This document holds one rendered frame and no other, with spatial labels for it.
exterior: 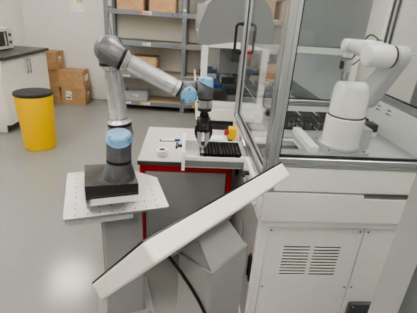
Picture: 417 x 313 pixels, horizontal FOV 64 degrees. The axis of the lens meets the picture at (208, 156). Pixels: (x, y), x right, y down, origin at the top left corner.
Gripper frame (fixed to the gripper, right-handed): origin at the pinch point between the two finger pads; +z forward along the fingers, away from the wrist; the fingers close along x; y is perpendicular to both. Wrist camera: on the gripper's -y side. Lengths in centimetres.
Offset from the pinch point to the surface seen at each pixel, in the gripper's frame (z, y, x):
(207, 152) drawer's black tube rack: 3.7, -0.1, -2.8
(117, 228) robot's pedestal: 34, -27, 41
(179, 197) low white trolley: 42.9, 18.8, 12.0
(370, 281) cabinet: 48, -47, -81
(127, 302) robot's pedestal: 84, -26, 38
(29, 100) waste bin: 33, 194, 176
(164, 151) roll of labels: 14.0, 22.8, 21.4
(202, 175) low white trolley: 27.1, 18.8, -2.0
